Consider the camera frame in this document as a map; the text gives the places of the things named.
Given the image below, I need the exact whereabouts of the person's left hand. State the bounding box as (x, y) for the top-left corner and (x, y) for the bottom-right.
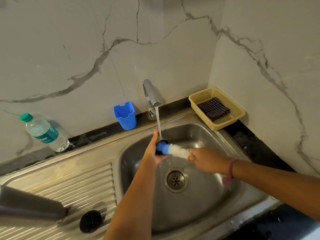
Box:
(141, 129), (170, 170)

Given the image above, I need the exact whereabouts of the person's right hand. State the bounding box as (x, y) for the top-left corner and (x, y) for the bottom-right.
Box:
(187, 147), (233, 176)

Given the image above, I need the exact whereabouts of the steel cup cap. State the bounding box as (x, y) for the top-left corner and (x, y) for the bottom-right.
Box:
(155, 139), (170, 156)

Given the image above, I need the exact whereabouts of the blue white bottle brush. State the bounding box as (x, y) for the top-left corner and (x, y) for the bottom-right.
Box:
(156, 142), (192, 160)

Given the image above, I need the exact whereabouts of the black stopper lid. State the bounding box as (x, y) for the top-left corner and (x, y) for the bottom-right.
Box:
(79, 210), (103, 234)

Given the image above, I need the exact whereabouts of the stainless steel flask body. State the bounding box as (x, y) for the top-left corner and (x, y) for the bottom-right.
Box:
(0, 185), (68, 225)

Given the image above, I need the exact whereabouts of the person's left forearm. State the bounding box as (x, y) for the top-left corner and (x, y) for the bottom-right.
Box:
(102, 161), (160, 240)

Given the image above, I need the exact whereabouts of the person's right forearm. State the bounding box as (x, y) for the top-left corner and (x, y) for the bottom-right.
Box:
(231, 159), (320, 222)

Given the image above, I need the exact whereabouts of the clear plastic water bottle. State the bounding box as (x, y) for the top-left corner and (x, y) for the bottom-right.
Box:
(19, 113), (70, 153)

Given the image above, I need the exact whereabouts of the blue plastic brush holder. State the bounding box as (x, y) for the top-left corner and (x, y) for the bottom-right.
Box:
(113, 101), (137, 131)

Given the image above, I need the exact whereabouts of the yellow plastic basket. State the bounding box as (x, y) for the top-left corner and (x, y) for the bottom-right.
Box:
(188, 87), (246, 132)

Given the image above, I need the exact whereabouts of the dark checked cloth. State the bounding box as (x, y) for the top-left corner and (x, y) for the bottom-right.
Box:
(197, 97), (230, 122)

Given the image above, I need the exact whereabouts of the chrome faucet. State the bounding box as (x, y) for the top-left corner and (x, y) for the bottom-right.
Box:
(142, 79), (165, 120)

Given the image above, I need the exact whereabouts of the stainless steel sink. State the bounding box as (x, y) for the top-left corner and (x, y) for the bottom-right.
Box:
(0, 108), (280, 240)

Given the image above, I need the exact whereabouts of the pink thread bracelet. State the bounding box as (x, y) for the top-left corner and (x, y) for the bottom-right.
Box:
(222, 158), (239, 190)

